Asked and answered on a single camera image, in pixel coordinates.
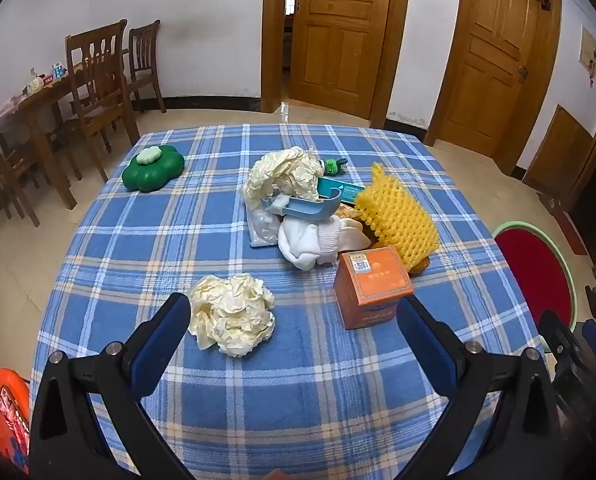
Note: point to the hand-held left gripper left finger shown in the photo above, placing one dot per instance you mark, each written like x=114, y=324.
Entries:
x=155, y=355

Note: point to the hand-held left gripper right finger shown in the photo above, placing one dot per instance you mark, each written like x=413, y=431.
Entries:
x=428, y=360

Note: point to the red bin with green rim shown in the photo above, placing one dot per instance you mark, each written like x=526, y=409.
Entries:
x=533, y=270

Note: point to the cream paper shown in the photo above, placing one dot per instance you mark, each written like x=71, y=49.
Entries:
x=288, y=170
x=232, y=315

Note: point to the orange cardboard box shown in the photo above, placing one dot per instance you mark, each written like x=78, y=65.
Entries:
x=373, y=290

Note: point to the yellow foam fruit net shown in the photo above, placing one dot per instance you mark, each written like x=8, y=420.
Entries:
x=398, y=220

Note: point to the clear plastic bag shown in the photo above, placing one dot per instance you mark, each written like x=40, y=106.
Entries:
x=263, y=230

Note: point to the white cotton glove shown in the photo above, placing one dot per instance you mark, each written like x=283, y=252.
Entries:
x=303, y=245

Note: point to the teal and white box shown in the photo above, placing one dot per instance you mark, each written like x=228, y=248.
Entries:
x=348, y=191

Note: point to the blue plastic scoop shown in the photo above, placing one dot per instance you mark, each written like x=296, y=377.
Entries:
x=308, y=208

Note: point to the small green toy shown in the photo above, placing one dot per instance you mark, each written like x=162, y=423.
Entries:
x=332, y=166

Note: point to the red doormat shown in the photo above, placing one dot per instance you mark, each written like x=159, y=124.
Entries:
x=570, y=232

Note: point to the blue plaid tablecloth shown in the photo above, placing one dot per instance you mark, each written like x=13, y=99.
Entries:
x=303, y=385

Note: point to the orange plastic stool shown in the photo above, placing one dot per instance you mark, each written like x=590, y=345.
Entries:
x=5, y=410

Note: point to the green flower-shaped box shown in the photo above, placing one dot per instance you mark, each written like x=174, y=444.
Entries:
x=162, y=172

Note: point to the low wooden chair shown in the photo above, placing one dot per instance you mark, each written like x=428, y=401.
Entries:
x=5, y=165

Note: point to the wooden dining table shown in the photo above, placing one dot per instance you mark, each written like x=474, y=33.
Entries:
x=42, y=105

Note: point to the tall wooden chair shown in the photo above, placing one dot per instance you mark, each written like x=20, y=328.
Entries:
x=95, y=75

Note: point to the wooden panel door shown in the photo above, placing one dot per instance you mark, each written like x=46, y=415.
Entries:
x=338, y=35
x=488, y=60

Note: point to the pink packet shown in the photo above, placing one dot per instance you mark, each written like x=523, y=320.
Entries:
x=8, y=107

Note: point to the cream jar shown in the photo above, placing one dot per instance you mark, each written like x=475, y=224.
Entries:
x=35, y=86

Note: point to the small wooden chair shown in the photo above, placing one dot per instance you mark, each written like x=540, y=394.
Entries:
x=145, y=60

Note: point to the small blue and white box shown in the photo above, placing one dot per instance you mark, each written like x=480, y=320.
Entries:
x=59, y=71

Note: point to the wooden wall panel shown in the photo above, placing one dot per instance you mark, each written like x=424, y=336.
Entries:
x=558, y=155

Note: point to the wall poster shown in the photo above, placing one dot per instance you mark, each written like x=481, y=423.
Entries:
x=588, y=55

